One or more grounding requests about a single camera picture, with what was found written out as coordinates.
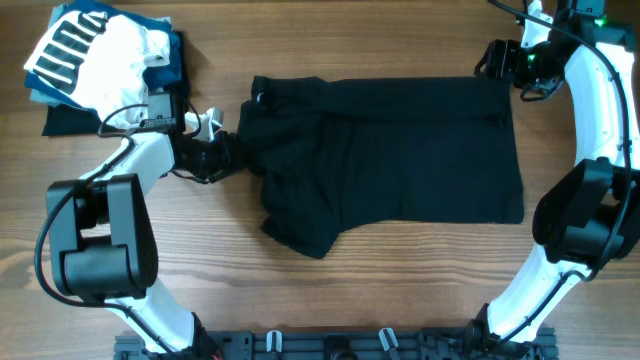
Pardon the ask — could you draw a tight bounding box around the black polo shirt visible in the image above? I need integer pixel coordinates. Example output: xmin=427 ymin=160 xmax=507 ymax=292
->
xmin=238 ymin=76 xmax=524 ymax=259

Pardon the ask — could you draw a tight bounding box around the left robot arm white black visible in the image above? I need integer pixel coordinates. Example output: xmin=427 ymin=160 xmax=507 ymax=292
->
xmin=34 ymin=127 xmax=242 ymax=359

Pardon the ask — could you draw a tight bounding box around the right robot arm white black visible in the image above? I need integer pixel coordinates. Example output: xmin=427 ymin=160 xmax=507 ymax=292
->
xmin=465 ymin=1 xmax=639 ymax=353

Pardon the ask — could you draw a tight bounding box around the blue folded shirt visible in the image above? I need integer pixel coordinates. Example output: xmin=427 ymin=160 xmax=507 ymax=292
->
xmin=24 ymin=0 xmax=182 ymax=109

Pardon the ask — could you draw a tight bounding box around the white black printed folded shirt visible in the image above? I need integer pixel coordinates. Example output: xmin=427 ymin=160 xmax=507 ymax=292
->
xmin=24 ymin=10 xmax=170 ymax=129

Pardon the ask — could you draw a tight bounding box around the black folded garment bottom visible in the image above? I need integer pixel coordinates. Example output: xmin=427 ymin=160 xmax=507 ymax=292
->
xmin=24 ymin=31 xmax=191 ymax=136

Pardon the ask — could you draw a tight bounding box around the light grey folded garment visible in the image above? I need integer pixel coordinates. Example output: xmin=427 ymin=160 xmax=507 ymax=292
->
xmin=28 ymin=4 xmax=171 ymax=109

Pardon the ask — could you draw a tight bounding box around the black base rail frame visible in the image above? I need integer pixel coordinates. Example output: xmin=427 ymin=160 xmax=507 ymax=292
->
xmin=113 ymin=327 xmax=559 ymax=360

